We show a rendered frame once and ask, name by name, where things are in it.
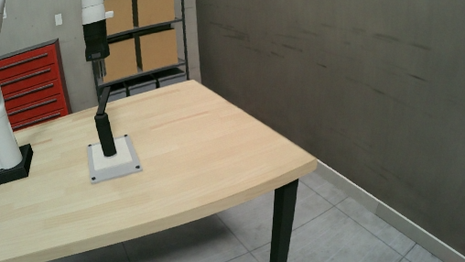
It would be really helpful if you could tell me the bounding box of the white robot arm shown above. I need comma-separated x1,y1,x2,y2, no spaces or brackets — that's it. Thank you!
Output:
0,0,103,169

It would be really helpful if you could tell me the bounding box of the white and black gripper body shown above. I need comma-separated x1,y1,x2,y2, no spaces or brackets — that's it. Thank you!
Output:
81,4,114,61

